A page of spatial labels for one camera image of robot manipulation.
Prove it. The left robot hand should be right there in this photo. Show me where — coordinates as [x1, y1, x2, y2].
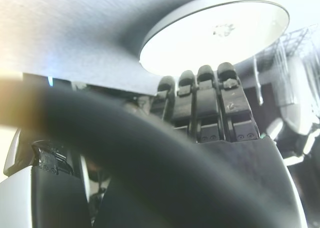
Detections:
[0, 62, 309, 228]

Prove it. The black camera cable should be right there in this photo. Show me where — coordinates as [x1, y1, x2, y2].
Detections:
[0, 82, 253, 228]

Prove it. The silver wire plate rack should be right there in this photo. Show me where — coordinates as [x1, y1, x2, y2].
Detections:
[252, 25, 320, 71]

